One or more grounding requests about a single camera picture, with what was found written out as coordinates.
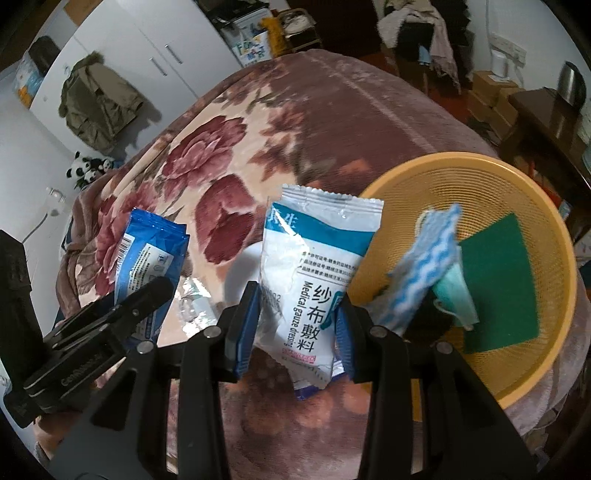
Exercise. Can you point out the orange mesh plastic basket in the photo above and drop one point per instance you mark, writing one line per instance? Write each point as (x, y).
(487, 189)

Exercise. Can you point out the olive green hanging jacket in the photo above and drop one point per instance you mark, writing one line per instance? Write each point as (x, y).
(97, 104)

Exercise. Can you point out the colourful printed shopping bag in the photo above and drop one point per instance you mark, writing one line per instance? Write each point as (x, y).
(249, 42)

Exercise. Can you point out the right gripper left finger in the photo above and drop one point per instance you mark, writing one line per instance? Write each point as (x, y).
(159, 416)

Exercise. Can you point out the clear plastic bag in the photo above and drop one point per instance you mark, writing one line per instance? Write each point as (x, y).
(195, 309)

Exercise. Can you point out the dark scouring pad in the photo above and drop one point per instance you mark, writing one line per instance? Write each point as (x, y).
(499, 277)

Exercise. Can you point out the blue wet wipes packet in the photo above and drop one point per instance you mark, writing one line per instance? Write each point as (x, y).
(150, 247)

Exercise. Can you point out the white medical gauze packet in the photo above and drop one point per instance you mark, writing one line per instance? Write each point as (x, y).
(314, 242)

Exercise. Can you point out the dark wooden side table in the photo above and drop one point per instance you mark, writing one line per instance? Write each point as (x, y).
(546, 132)

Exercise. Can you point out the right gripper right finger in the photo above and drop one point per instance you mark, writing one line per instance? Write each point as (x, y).
(430, 415)

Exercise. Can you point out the floral plush blanket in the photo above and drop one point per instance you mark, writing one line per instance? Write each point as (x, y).
(318, 119)

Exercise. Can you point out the stainless steel electric kettle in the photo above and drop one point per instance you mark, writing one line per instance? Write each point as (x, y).
(571, 86)

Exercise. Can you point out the white wardrobe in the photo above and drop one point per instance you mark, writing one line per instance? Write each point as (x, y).
(167, 50)

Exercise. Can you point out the blue surgical face mask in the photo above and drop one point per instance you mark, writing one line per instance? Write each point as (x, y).
(453, 298)

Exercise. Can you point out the panda plush toy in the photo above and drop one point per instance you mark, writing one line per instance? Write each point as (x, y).
(85, 170)

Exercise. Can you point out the chair piled with clothes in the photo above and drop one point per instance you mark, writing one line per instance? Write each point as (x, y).
(431, 33)

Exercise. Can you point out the white wall power strip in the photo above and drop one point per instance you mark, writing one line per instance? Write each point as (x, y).
(509, 48)

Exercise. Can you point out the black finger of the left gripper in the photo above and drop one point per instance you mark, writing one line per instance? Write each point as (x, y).
(120, 309)

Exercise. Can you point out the cardboard boxes stack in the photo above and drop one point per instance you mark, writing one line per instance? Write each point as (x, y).
(489, 102)

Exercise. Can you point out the blue white wavy cloth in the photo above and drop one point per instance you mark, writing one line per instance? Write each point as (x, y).
(434, 251)

